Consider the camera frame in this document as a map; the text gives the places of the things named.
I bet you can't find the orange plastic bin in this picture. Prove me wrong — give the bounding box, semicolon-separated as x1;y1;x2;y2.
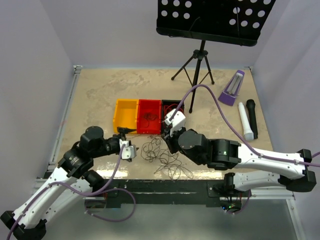
113;98;139;133

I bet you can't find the red brown cable bundle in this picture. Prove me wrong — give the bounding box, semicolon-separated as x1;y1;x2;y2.
140;134;194;181

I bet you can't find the small brown cable clump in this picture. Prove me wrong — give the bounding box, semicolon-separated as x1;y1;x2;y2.
141;112;160;131

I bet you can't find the red plastic bin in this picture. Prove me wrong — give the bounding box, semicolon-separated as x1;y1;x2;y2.
137;99;162;135

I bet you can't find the black plastic bin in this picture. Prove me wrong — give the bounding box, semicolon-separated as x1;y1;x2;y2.
161;99;180;134

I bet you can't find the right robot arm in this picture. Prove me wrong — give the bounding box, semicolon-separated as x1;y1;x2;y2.
161;127;317;197

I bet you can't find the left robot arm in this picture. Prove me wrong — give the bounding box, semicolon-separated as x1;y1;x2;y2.
0;126;138;240

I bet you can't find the purple metronome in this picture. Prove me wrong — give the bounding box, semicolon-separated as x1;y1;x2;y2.
218;70;245;106

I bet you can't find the white microphone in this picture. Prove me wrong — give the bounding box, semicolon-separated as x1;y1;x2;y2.
238;102;254;142

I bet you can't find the black microphone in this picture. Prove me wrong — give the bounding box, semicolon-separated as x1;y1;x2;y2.
246;99;258;139

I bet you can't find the black music stand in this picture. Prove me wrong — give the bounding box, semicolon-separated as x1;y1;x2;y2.
155;0;277;114

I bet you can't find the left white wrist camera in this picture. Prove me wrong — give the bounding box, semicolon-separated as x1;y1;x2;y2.
119;139;137;162

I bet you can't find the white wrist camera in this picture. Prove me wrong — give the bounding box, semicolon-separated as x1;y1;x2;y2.
164;108;186;137
119;139;137;162

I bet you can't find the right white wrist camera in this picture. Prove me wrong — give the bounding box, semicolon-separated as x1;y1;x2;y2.
164;108;186;137

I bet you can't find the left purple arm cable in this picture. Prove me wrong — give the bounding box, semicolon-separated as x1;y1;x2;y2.
4;147;126;240

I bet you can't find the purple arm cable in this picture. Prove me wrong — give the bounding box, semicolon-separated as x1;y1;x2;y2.
172;84;320;168
4;147;126;240

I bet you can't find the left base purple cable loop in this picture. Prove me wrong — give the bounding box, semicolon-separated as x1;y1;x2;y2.
83;188;137;222

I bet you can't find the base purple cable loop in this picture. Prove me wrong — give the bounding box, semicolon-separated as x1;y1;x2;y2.
224;189;253;215
83;188;137;222

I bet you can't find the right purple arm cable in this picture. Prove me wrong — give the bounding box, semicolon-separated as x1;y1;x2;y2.
172;84;320;168

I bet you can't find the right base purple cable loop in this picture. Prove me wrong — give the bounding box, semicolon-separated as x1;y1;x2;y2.
224;189;253;215

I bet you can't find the aluminium frame rail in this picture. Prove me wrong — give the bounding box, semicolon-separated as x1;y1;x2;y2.
31;178;296;200

